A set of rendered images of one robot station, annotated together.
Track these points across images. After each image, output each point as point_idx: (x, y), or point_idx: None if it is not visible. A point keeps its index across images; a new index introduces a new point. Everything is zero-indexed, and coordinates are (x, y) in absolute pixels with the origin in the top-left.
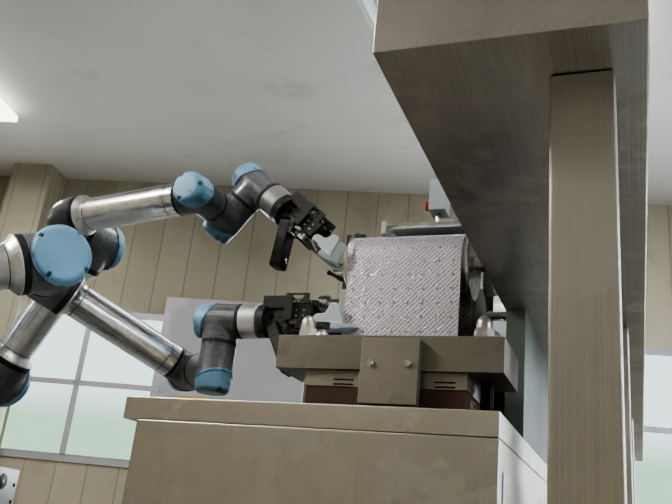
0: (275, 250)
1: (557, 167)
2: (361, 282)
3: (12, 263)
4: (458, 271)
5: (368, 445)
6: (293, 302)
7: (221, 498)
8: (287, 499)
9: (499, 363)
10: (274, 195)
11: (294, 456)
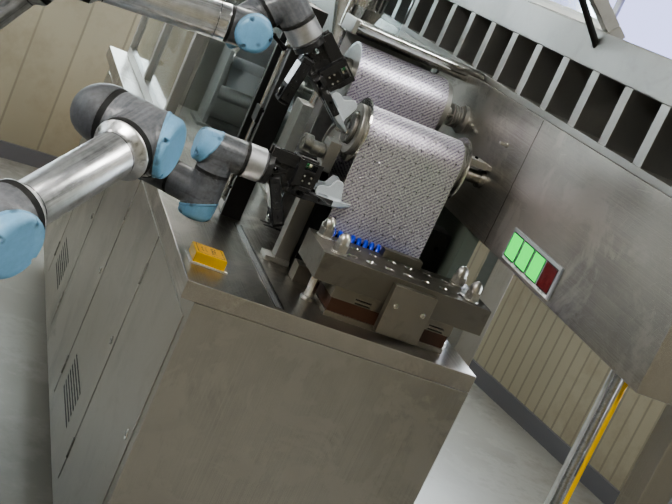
0: (289, 89)
1: (668, 452)
2: (367, 165)
3: (135, 166)
4: (449, 188)
5: (382, 375)
6: (306, 170)
7: (258, 382)
8: (310, 395)
9: (479, 329)
10: (311, 34)
11: (324, 368)
